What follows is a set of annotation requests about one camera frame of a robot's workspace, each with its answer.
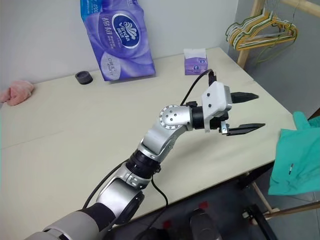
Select wooden clothes rack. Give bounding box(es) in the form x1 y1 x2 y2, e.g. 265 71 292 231
235 0 320 220

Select large purple tissue pack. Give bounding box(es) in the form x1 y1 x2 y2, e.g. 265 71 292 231
79 0 157 82

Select green shorts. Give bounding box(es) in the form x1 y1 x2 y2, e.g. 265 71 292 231
267 110 320 197

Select black table frame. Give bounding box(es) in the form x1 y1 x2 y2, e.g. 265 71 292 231
236 171 276 240

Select black round puck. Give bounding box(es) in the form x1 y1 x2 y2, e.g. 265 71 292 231
74 70 94 87

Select dark rounded shape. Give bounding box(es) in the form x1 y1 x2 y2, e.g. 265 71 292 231
188 208 219 240

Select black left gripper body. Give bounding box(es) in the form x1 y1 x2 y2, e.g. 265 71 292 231
209 109 231 135

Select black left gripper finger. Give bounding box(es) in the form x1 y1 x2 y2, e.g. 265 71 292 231
230 91 260 105
220 122 267 137

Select pink cloth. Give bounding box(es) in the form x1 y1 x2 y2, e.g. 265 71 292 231
0 79 35 107

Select small purple tissue pack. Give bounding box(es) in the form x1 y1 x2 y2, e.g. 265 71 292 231
183 47 210 76

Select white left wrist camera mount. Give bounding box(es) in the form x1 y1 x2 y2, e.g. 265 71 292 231
200 81 234 134

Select bundle of clothes hangers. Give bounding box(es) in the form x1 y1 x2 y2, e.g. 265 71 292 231
232 10 300 51

